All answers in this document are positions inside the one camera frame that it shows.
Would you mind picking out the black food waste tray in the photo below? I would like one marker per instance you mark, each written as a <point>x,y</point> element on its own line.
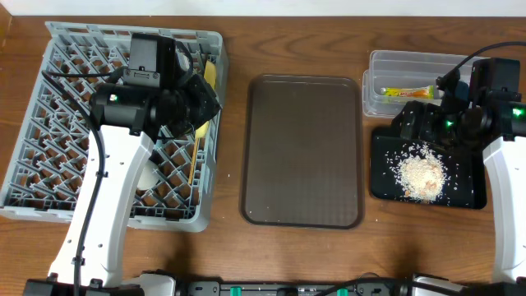
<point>464,183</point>

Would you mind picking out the clear plastic waste bin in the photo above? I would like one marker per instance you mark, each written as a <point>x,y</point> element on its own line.
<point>400,69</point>

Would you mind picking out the spilled rice pile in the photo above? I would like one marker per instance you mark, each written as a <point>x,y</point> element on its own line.
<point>419,172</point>

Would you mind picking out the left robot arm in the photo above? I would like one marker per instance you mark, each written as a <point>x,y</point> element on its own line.
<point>124,122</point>

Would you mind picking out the white cup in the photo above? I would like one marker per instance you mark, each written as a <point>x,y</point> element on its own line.
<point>149,176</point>

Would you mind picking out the grey dishwasher rack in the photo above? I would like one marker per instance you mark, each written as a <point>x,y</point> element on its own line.
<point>44,175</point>

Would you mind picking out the brown serving tray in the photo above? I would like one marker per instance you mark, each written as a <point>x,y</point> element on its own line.
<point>303,162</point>

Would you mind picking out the pink bowl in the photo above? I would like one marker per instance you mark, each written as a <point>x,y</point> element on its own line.
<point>185,62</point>

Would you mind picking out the green orange snack wrapper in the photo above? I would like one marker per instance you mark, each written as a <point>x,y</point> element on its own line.
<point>426,92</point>

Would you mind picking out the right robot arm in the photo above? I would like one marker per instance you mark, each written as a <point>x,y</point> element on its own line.
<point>489,119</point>

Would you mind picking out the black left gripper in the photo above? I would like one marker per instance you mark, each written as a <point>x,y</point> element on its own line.
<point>205,100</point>

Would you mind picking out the wooden chopstick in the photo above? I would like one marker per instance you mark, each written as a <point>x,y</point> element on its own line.
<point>196,146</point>

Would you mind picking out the yellow plate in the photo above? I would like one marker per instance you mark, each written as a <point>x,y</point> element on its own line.
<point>210,76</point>

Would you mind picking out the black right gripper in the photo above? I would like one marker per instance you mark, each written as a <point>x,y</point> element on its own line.
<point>427,113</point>

